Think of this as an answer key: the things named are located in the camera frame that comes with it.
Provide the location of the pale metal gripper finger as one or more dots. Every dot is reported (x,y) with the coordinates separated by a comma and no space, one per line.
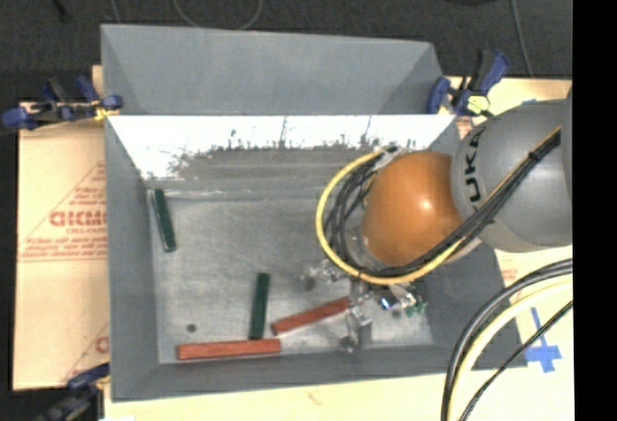
(328,272)
(359,325)

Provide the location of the dark green flat block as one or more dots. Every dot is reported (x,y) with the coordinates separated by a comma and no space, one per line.
(260,306)
(164,221)

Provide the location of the grey metal bin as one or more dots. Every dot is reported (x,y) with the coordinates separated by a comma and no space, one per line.
(217,245)

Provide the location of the red-brown flat block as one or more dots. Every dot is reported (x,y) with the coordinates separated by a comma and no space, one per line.
(308,317)
(226,349)

